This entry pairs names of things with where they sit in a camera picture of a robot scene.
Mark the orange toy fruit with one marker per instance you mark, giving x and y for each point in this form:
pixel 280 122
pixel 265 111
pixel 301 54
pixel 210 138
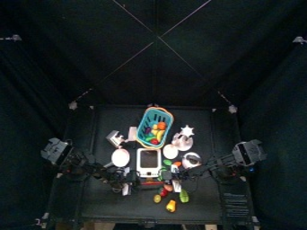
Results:
pixel 162 125

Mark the red toy fruit in basket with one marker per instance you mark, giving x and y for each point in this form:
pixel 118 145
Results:
pixel 155 141

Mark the white printed table label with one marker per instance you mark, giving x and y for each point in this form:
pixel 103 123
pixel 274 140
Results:
pixel 235 204

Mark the yellow toy bell pepper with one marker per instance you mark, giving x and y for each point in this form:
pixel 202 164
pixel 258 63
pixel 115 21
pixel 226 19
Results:
pixel 171 206

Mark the white toy carton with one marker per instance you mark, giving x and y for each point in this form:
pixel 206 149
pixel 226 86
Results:
pixel 177 187

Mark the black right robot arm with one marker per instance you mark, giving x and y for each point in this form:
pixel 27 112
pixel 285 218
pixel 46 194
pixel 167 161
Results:
pixel 239 155

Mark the yellow toy banana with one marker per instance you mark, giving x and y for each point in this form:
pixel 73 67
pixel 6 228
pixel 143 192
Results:
pixel 161 135

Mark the red toy knife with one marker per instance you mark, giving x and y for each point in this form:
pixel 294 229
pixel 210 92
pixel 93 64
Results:
pixel 153 183

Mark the white round toy plate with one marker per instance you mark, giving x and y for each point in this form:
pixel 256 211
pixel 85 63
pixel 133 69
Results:
pixel 170 151

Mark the purple toy eggplant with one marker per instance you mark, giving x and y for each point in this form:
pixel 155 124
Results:
pixel 147 130

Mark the white toy box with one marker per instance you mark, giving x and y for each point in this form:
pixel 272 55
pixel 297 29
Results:
pixel 133 133

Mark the white toy stove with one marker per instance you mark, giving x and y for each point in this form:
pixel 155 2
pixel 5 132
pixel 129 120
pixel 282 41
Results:
pixel 149 162

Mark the white toy star-shaped lid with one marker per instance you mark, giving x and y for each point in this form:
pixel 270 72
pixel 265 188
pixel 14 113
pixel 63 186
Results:
pixel 187 130

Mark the green toy lime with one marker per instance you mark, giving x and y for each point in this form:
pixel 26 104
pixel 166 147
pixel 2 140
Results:
pixel 167 162

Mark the yellow toy lemon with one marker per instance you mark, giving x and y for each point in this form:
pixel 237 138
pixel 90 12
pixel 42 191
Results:
pixel 158 198

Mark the white toy cup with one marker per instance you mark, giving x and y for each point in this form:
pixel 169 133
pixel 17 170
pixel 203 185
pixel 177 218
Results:
pixel 191 160

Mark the silver frame clamp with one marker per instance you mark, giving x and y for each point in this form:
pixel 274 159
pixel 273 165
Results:
pixel 15 38
pixel 233 108
pixel 300 39
pixel 73 105

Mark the white toy kettle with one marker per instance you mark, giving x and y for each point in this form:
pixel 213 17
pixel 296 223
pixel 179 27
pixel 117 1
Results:
pixel 182 142

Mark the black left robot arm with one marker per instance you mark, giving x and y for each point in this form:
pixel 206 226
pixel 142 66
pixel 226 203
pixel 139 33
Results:
pixel 66 155

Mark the small orange toy carrot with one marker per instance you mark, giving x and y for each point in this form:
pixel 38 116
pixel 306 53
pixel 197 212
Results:
pixel 178 163

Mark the peach toy fruit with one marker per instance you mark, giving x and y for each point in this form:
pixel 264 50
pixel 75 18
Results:
pixel 169 187

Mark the teal basket with orange rim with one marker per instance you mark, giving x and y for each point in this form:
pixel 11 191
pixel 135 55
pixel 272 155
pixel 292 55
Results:
pixel 155 127

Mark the green toy vegetable in basket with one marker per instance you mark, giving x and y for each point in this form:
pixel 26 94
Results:
pixel 150 139

